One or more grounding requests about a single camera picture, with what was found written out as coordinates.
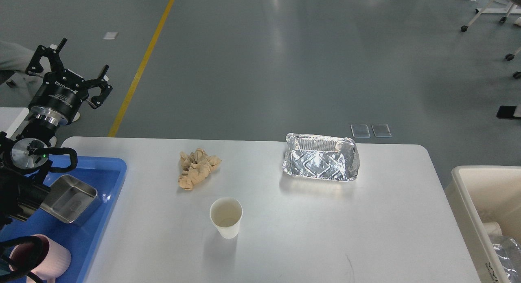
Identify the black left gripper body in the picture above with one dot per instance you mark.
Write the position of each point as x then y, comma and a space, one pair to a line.
59, 97

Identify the small stainless steel tray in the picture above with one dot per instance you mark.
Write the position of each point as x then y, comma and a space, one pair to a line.
71, 200

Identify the pink mug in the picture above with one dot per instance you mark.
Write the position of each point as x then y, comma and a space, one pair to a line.
40, 257

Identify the white paper cup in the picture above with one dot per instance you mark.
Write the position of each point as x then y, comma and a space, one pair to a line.
226, 215

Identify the aluminium foil container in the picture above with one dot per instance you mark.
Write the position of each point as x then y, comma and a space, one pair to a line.
321, 157

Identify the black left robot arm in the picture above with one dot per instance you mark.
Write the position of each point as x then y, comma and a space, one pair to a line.
30, 163

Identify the person in black top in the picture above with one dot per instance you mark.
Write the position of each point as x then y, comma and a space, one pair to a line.
14, 59

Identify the white side table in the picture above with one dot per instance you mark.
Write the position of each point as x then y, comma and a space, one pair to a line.
11, 118

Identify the blue plastic tray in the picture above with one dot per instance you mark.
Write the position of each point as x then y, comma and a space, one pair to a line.
105, 174

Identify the left clear floor plate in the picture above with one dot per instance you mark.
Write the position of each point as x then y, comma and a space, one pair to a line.
360, 131

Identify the clear floor plate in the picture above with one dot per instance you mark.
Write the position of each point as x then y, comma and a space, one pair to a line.
360, 131
381, 130

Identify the right clear floor plate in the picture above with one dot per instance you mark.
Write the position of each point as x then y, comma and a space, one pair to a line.
381, 130

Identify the beige plastic bin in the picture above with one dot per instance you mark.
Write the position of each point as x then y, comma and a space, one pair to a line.
485, 201

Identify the black object on floor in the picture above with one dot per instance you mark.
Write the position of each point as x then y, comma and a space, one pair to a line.
509, 111

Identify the black caster wheel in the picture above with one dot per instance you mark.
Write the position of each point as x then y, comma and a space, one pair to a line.
511, 56

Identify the white wheeled furniture frame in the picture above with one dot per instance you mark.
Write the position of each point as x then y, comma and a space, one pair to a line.
513, 6

